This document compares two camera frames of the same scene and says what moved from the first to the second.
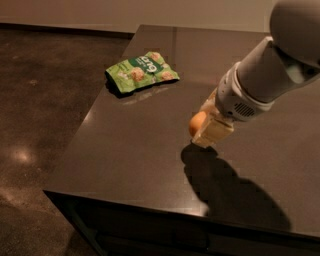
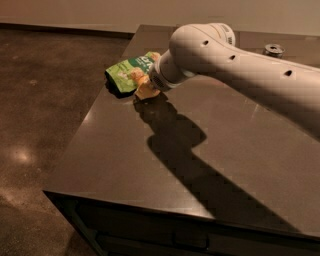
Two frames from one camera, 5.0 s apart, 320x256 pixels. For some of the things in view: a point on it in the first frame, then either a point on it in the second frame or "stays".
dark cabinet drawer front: x=116 y=229 stays
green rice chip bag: x=141 y=71 stays
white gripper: x=235 y=100 to x=159 y=76
